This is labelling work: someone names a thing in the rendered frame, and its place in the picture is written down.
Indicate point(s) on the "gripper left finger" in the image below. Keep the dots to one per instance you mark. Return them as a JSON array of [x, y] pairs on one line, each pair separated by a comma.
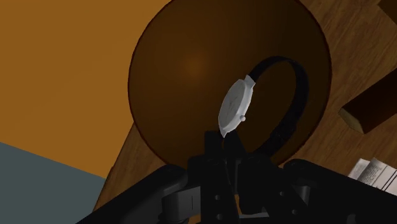
[[214, 173]]

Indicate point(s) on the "wooden table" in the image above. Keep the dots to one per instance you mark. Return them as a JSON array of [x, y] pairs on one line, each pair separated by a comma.
[[353, 46]]

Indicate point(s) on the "brown round bowl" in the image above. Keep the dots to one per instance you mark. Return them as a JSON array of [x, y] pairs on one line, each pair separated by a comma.
[[186, 93]]

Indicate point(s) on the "dark brown book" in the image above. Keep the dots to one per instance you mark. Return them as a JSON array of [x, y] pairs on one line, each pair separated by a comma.
[[372, 105]]

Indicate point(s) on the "dark brown block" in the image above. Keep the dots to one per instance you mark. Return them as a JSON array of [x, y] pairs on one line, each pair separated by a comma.
[[389, 9]]

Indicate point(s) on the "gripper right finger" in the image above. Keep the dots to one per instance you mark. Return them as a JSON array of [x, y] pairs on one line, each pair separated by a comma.
[[263, 186]]

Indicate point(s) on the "white printed paper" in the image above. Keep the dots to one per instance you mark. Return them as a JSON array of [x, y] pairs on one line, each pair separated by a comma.
[[375, 172]]

